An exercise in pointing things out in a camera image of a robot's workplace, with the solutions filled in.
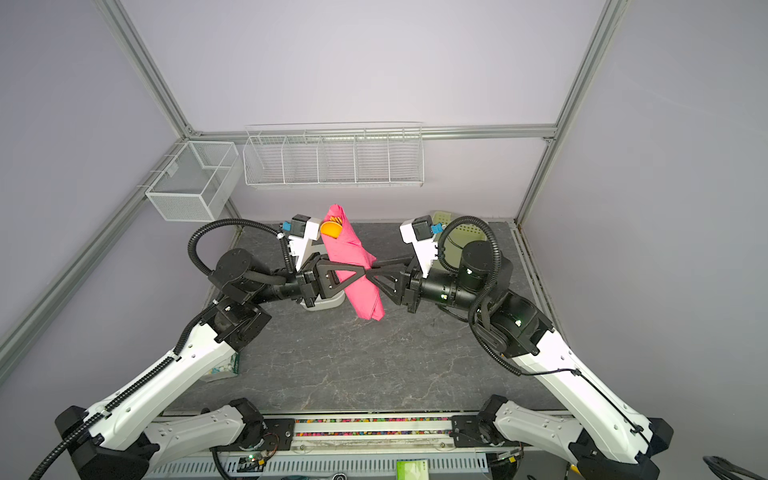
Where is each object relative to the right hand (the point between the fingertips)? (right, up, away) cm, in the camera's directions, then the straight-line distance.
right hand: (369, 274), depth 51 cm
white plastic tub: (-18, -14, +45) cm, 51 cm away
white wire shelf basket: (-16, +39, +55) cm, 69 cm away
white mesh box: (-61, +27, +47) cm, 82 cm away
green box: (+8, -46, +16) cm, 49 cm away
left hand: (-1, -1, -1) cm, 2 cm away
